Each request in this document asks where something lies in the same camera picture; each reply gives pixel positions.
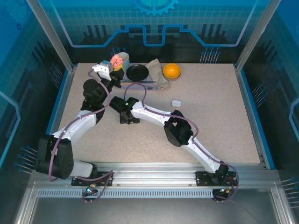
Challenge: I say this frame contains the pink eraser block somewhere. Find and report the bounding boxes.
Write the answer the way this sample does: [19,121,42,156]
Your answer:
[110,54,124,68]

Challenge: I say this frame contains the light blue mug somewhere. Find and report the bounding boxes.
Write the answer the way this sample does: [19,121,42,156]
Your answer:
[116,52,130,73]

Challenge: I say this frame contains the black round plate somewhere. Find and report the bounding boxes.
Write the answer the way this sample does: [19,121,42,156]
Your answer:
[126,64,150,82]

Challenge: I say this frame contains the lavender serving tray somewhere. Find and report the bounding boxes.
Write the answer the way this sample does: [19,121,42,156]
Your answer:
[116,63,158,92]

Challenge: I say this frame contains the beige folded cloth napkin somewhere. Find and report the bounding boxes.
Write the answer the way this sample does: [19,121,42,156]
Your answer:
[146,58,171,91]

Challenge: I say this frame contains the orange patterned bowl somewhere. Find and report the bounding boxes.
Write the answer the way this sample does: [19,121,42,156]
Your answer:
[162,63,182,82]

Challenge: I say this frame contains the small lit connector board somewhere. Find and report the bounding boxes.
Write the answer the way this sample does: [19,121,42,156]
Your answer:
[219,186,235,195]
[85,183,98,196]

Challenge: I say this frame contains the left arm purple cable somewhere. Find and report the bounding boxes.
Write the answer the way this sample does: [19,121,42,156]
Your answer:
[48,69,115,204]

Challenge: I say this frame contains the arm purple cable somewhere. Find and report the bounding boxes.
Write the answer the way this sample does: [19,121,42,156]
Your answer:
[48,69,115,204]
[123,83,239,204]

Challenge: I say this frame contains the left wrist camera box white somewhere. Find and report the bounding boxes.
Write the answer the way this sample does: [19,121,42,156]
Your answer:
[92,59,112,82]

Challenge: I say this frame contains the aluminium table side rail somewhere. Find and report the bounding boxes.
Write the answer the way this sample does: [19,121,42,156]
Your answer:
[234,65,268,169]
[45,66,77,140]

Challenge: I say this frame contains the blue handled knife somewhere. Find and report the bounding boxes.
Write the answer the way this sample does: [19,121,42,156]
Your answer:
[122,80,157,84]

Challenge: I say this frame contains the aluminium corner post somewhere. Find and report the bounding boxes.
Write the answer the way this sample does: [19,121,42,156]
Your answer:
[26,0,77,73]
[234,0,282,73]

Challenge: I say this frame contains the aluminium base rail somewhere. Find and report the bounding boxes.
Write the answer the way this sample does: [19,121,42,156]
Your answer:
[31,161,281,190]

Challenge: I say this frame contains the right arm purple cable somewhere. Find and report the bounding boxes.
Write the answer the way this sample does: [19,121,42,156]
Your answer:
[123,83,239,204]

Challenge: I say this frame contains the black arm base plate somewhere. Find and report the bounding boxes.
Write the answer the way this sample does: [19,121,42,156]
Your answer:
[71,171,114,187]
[195,171,238,187]

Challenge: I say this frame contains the slotted grey cable duct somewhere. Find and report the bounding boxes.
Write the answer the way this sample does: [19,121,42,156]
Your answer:
[36,189,214,199]

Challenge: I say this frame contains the aluminium frame bar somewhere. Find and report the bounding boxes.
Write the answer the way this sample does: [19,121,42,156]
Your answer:
[271,186,296,224]
[13,182,39,224]

